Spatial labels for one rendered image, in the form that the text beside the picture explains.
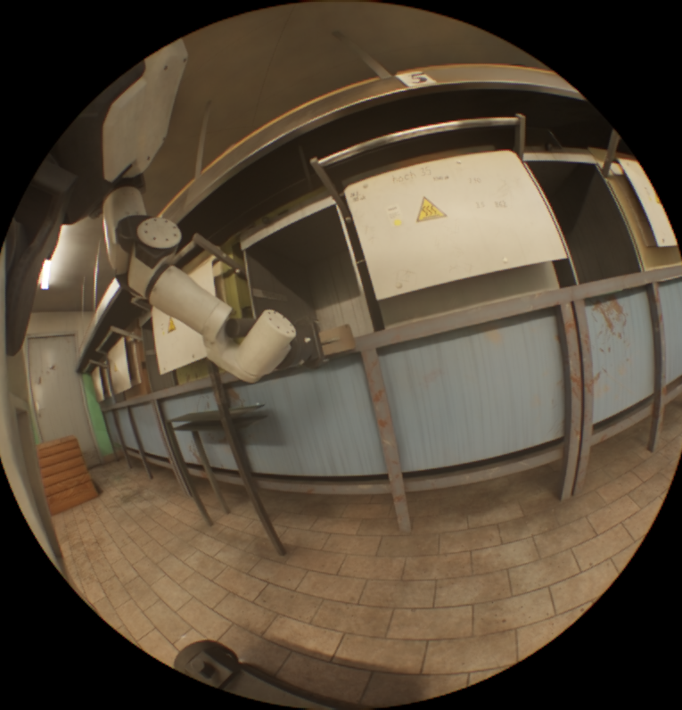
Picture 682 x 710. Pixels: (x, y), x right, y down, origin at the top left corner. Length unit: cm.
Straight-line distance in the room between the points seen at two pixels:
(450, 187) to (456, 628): 127
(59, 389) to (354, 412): 434
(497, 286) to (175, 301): 82
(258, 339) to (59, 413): 431
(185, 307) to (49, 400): 425
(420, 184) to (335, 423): 90
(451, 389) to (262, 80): 193
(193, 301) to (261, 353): 14
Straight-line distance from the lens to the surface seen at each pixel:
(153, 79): 41
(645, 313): 140
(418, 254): 68
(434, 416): 89
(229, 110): 190
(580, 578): 100
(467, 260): 69
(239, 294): 110
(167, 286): 39
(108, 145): 36
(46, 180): 30
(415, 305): 78
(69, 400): 455
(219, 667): 74
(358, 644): 88
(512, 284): 84
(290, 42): 173
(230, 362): 41
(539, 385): 96
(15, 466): 21
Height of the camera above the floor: 82
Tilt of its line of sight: 1 degrees down
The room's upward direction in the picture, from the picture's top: 13 degrees counter-clockwise
